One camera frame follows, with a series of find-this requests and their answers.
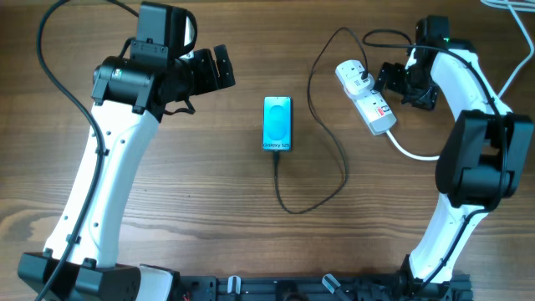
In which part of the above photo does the white power strip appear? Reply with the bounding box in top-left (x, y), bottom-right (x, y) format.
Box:
top-left (335, 59), bottom-right (397, 136)

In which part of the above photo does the blue Galaxy smartphone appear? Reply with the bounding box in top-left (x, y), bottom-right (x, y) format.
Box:
top-left (262, 96), bottom-right (293, 151)

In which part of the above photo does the black USB charging cable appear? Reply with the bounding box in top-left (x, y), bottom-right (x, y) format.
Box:
top-left (273, 26), bottom-right (371, 215)

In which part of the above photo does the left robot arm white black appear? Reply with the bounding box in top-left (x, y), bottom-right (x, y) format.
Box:
top-left (18, 2), bottom-right (235, 300)

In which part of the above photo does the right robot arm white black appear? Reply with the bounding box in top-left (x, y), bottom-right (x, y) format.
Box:
top-left (374, 15), bottom-right (534, 296)

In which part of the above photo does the white USB wall charger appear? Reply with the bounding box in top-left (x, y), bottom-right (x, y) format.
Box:
top-left (343, 74), bottom-right (375, 99)

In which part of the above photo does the white power strip cord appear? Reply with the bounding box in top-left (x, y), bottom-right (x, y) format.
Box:
top-left (385, 0), bottom-right (535, 162)

